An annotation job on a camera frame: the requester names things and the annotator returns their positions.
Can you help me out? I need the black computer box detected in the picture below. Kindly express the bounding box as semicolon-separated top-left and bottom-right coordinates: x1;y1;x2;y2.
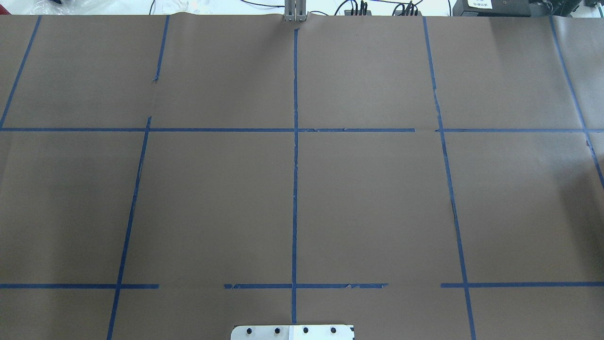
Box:
452;0;560;17

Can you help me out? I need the black power strip left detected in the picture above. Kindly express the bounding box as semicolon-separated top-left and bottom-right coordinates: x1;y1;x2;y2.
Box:
338;0;371;17

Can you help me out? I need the black power strip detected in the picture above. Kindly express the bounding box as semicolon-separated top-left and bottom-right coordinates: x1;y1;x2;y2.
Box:
391;1;421;17
338;0;371;17

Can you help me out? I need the black power strip right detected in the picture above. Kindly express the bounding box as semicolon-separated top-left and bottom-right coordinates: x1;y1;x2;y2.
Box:
391;1;421;17

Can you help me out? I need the grey aluminium frame post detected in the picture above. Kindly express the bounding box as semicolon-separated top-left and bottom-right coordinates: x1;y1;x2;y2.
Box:
284;0;308;22

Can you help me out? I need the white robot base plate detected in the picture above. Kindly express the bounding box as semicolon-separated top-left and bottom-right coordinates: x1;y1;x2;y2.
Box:
230;324;355;340

